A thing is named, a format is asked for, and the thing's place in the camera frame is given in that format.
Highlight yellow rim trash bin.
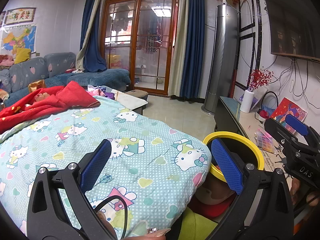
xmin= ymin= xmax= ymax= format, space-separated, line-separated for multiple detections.
xmin=202 ymin=131 xmax=264 ymax=170

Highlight person right hand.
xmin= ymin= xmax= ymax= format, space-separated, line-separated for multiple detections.
xmin=290 ymin=178 xmax=319 ymax=206

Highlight person left hand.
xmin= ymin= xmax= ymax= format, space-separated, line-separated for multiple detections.
xmin=96 ymin=209 xmax=172 ymax=240

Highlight colourful diamond painting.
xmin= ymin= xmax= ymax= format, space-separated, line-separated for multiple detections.
xmin=271 ymin=98 xmax=307 ymax=134

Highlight bead organiser tray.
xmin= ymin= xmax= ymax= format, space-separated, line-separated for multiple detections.
xmin=254 ymin=128 xmax=276 ymax=153

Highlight white ribbed vase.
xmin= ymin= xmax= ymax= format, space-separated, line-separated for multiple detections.
xmin=240 ymin=90 xmax=254 ymax=113

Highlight hello kitty bed sheet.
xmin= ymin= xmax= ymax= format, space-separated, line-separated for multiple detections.
xmin=0 ymin=95 xmax=213 ymax=239

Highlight purple clothes pile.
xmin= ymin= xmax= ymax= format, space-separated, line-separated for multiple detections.
xmin=87 ymin=84 xmax=116 ymax=100

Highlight white marble coffee table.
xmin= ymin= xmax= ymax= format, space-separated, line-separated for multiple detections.
xmin=111 ymin=89 xmax=148 ymax=115

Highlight red blanket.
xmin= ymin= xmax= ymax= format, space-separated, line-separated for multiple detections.
xmin=1 ymin=81 xmax=100 ymax=133

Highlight silver tower air conditioner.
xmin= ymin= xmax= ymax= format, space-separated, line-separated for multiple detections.
xmin=202 ymin=2 xmax=239 ymax=115

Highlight blue right curtain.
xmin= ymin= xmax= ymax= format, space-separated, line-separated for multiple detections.
xmin=180 ymin=0 xmax=205 ymax=99

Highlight blue curtain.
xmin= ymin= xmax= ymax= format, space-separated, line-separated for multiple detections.
xmin=180 ymin=0 xmax=205 ymax=99
xmin=75 ymin=0 xmax=106 ymax=73

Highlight blue grey sofa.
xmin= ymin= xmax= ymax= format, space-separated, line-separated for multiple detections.
xmin=1 ymin=52 xmax=131 ymax=107

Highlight blue left curtain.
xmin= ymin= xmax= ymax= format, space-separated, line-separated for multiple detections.
xmin=75 ymin=0 xmax=106 ymax=73

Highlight yellow cushion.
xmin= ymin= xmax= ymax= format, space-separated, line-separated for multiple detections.
xmin=14 ymin=48 xmax=31 ymax=64

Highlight wooden glass sliding door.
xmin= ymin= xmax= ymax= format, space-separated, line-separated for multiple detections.
xmin=100 ymin=0 xmax=179 ymax=96

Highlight framed embroidery picture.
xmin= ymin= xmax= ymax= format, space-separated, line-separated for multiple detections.
xmin=4 ymin=7 xmax=36 ymax=25

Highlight wall mounted television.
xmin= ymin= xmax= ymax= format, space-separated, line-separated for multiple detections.
xmin=265 ymin=0 xmax=319 ymax=62

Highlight china wall map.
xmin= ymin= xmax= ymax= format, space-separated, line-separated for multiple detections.
xmin=1 ymin=24 xmax=37 ymax=56

